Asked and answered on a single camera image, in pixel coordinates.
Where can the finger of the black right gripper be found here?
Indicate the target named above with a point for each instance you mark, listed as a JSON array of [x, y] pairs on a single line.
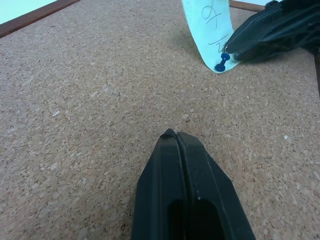
[[275, 48], [270, 22]]

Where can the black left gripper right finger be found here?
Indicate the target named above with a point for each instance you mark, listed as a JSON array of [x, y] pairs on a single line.
[[210, 185]]

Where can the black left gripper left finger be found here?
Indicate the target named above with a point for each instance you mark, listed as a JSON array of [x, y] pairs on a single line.
[[160, 180]]

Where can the green paper note with writing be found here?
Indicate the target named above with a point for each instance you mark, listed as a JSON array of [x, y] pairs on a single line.
[[208, 30]]

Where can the blue pushpin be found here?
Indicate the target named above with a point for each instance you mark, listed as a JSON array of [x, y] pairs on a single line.
[[222, 62]]

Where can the cork board with wooden frame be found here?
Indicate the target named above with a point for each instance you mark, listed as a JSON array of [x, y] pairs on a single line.
[[100, 100]]

